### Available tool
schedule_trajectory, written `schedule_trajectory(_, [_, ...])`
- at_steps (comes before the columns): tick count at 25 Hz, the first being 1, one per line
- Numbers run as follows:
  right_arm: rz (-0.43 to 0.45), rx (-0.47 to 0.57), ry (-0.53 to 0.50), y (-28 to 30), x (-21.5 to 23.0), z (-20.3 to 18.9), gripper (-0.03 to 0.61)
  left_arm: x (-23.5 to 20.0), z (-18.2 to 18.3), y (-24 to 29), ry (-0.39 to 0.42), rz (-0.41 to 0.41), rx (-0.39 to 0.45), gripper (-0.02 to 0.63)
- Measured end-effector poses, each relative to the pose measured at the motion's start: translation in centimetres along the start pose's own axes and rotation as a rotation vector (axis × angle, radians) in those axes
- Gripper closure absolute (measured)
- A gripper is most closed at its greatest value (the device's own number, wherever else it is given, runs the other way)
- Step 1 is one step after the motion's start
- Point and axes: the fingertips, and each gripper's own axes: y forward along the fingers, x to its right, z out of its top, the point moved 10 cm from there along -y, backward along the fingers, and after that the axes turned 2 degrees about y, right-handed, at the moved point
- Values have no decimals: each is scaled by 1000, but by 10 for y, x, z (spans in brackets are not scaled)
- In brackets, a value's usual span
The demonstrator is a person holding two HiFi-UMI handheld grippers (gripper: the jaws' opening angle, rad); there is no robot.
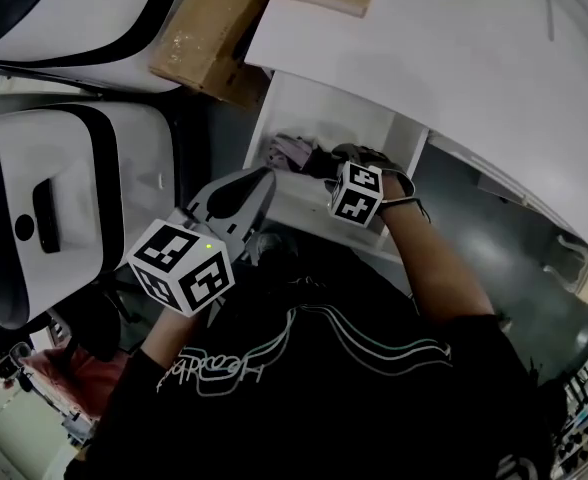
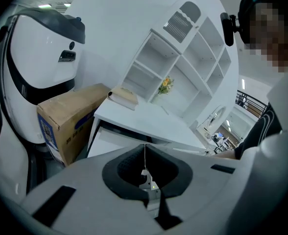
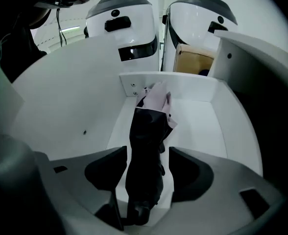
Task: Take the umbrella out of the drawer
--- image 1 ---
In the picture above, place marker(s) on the person's right forearm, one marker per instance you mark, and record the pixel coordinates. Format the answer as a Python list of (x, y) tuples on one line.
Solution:
[(434, 268)]

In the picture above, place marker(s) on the white desk with drawers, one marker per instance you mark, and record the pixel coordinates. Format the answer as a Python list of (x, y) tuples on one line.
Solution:
[(449, 58)]

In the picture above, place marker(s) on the grey pen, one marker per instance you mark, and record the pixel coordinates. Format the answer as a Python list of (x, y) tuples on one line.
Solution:
[(549, 15)]

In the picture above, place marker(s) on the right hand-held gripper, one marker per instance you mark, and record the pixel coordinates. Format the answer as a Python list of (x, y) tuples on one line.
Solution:
[(356, 193)]

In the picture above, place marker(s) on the person's black printed shirt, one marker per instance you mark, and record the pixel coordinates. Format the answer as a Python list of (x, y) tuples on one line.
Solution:
[(324, 393)]

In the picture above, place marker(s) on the person's grey shoe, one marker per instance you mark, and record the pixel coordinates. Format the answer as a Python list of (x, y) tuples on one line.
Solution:
[(268, 245)]

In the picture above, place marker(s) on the white drawer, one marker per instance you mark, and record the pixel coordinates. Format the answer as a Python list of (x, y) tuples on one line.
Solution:
[(319, 108)]

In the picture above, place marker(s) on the brown cardboard box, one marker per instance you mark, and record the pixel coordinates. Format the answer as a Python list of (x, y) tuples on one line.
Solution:
[(209, 28)]

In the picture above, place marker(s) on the grey cloth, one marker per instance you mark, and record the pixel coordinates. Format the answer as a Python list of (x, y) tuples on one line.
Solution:
[(286, 150)]

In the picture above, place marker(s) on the white and black robot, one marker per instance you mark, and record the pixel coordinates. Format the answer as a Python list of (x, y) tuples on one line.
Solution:
[(74, 168), (84, 18)]

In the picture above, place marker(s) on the person's left forearm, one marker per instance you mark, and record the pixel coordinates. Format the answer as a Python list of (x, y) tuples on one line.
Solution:
[(174, 338)]

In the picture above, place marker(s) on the red cloth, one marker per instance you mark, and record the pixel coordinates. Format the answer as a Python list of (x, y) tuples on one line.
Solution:
[(84, 383)]

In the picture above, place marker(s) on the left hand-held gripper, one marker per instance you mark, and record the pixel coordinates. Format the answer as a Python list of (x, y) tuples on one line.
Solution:
[(179, 268)]

